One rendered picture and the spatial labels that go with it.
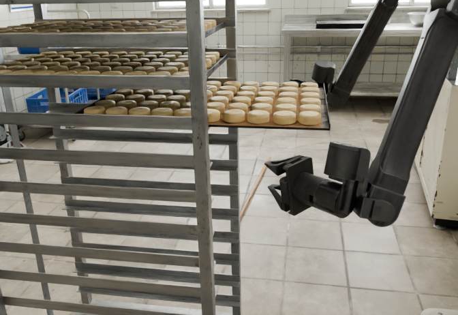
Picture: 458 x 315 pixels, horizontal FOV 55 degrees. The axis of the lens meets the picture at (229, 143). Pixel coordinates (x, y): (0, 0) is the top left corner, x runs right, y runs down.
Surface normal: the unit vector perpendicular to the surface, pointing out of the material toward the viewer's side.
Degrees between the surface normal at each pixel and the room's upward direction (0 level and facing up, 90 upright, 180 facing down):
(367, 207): 76
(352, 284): 0
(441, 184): 90
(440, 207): 90
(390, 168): 63
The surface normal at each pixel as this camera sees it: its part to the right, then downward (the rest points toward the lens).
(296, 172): 0.59, 0.18
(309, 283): -0.02, -0.94
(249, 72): -0.17, 0.34
